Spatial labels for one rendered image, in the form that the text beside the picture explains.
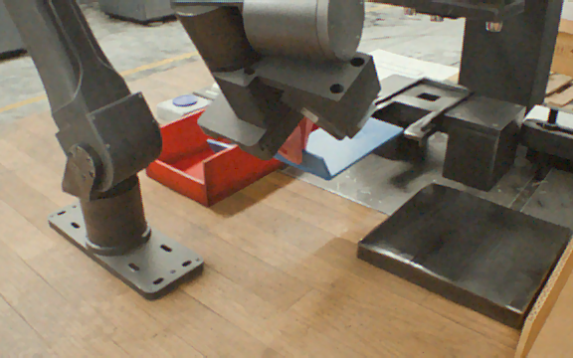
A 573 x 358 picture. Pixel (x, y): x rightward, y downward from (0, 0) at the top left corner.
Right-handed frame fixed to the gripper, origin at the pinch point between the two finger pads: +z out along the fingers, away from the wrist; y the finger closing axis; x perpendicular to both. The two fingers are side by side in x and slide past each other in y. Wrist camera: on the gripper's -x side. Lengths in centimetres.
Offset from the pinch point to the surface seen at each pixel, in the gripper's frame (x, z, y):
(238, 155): 11.7, 7.5, 0.5
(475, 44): 2.1, 24.8, 42.4
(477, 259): -17.4, 10.1, 2.0
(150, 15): 424, 241, 195
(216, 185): 11.6, 7.6, -3.9
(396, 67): 22, 41, 46
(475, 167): -10.1, 18.0, 16.1
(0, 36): 433, 153, 69
